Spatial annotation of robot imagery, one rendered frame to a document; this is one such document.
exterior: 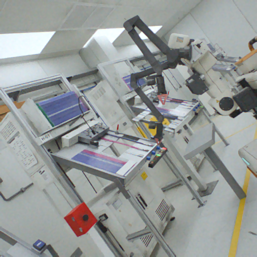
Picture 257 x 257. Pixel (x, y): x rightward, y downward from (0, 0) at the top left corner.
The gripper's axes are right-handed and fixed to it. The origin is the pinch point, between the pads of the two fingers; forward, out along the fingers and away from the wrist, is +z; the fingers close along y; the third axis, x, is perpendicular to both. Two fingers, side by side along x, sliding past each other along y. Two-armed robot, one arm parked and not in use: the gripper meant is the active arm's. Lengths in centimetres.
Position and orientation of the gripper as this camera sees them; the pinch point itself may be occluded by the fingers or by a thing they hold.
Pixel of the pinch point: (158, 144)
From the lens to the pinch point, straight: 237.5
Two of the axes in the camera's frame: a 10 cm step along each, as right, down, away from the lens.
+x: 8.8, 2.2, -4.3
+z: -0.3, 9.1, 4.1
